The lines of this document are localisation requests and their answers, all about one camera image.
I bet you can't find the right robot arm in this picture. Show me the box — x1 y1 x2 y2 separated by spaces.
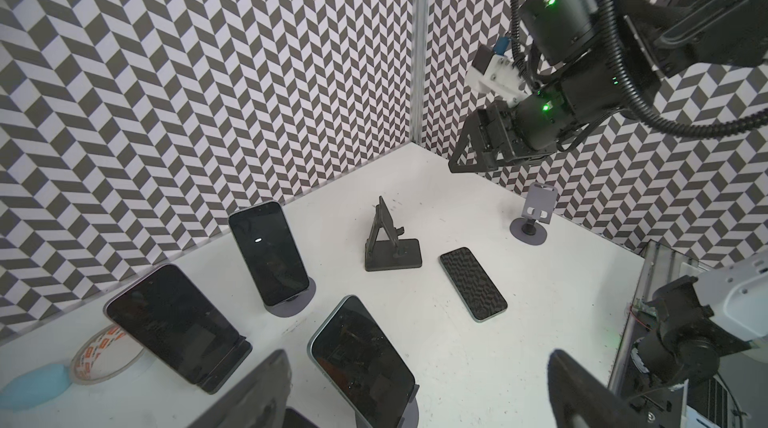
448 0 767 173

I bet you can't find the pink ring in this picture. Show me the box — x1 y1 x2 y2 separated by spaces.
70 324 148 386

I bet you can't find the light blue round disc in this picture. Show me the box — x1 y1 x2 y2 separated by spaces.
1 363 72 412

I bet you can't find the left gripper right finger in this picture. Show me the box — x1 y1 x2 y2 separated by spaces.
547 349 646 427

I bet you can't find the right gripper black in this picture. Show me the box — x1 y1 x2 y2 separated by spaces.
448 101 552 174

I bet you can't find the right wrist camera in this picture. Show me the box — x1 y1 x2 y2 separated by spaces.
465 45 530 107

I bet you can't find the black phone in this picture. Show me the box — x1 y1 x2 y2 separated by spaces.
282 407 318 428
228 201 310 307
104 264 243 386
439 247 508 322
307 295 417 428

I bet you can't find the black square phone stand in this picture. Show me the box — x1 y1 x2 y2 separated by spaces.
364 197 423 272

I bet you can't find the grey round stand back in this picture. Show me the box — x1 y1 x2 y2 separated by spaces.
264 278 316 318

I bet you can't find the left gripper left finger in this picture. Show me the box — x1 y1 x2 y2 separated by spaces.
189 349 292 428

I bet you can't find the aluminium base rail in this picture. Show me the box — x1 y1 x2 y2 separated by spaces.
605 240 768 428

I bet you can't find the black stand back left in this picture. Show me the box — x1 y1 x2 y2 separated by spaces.
197 337 252 394

